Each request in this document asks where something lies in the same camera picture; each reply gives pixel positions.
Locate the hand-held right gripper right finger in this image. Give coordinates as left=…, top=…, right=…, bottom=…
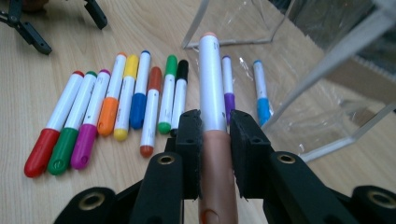
left=229, top=109, right=359, bottom=224

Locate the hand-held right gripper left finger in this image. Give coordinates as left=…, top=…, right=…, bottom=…
left=129, top=108, right=203, bottom=224

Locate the light blue marker pen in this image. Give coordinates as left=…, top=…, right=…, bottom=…
left=252, top=60, right=272, bottom=127

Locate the brown marker pen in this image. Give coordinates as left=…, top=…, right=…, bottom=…
left=139, top=65, right=163, bottom=158

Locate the purple marker pen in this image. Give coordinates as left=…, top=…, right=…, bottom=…
left=221, top=55, right=236, bottom=125

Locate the black marker pen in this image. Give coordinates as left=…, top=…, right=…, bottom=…
left=169, top=59, right=190, bottom=138

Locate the light green marker pen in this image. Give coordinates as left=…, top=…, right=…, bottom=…
left=157, top=54, right=178, bottom=135

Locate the peach marker pen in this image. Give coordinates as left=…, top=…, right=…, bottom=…
left=197, top=31, right=239, bottom=224

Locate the dark blue marker pen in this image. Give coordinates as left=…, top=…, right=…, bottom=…
left=129, top=49, right=151, bottom=131

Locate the yellow marker pen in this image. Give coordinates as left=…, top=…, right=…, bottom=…
left=113, top=54, right=140, bottom=142

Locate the orange marker pen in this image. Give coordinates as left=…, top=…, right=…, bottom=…
left=96, top=51, right=128, bottom=137

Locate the magenta marker pen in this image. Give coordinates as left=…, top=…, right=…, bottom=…
left=70, top=68, right=112, bottom=171

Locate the dark green marker pen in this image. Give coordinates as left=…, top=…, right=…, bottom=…
left=47, top=70, right=98, bottom=176

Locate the red marker pen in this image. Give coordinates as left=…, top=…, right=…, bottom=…
left=23, top=70, right=86, bottom=179

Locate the clear plastic pouch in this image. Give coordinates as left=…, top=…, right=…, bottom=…
left=181, top=0, right=396, bottom=163

